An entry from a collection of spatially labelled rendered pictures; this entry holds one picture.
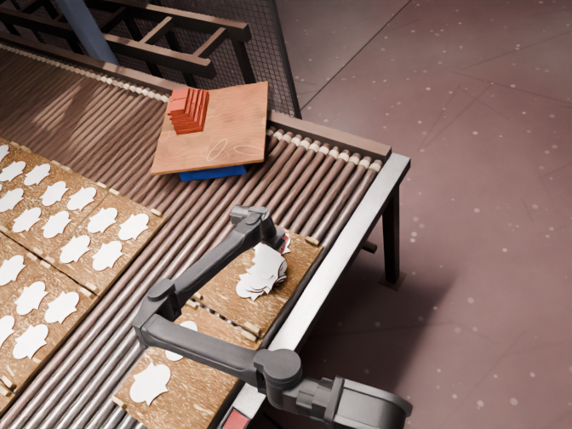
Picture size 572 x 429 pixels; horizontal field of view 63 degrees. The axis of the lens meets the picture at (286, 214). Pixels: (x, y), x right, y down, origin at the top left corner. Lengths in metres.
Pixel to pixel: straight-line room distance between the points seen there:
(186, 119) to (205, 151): 0.17
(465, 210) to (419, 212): 0.27
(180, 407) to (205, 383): 0.10
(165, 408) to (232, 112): 1.27
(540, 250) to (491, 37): 1.95
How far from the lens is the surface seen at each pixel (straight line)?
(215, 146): 2.06
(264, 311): 1.67
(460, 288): 2.72
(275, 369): 0.98
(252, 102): 2.20
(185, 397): 1.65
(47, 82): 3.26
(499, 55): 4.05
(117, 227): 2.12
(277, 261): 1.61
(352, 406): 0.93
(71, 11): 3.00
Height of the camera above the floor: 2.41
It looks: 52 degrees down
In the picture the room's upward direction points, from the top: 19 degrees counter-clockwise
